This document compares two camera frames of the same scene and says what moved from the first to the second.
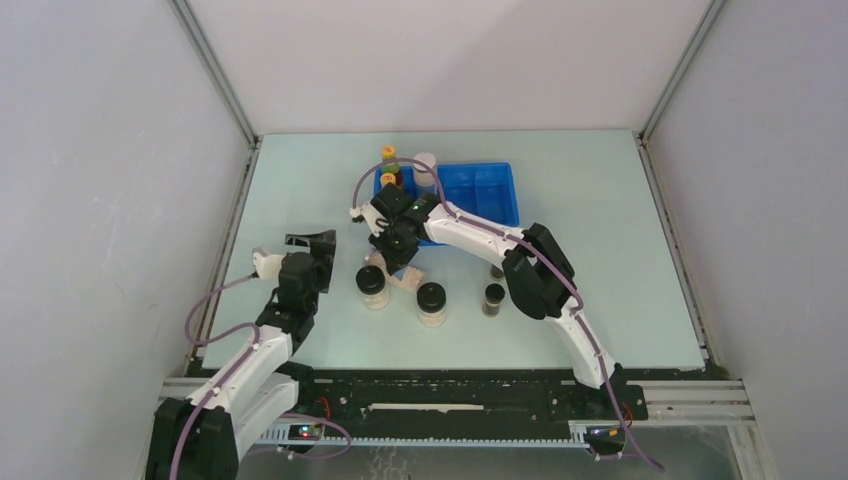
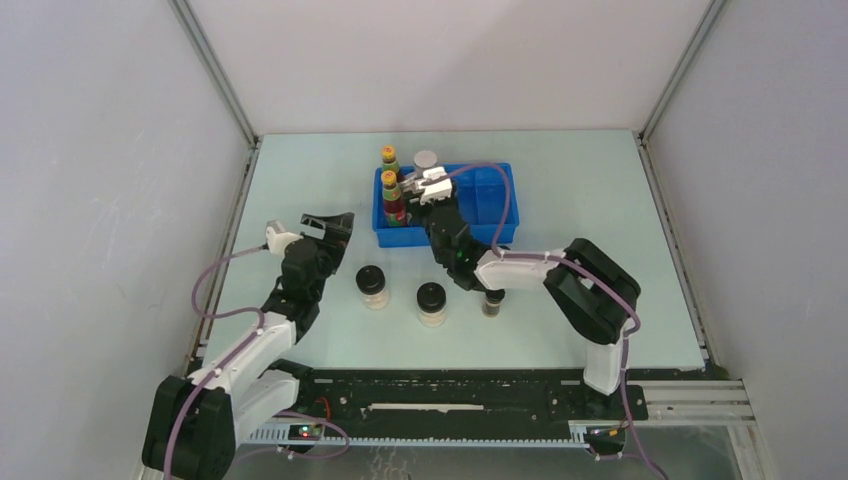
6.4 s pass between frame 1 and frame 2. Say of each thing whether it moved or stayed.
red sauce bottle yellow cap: stayed
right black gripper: moved
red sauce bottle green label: stayed
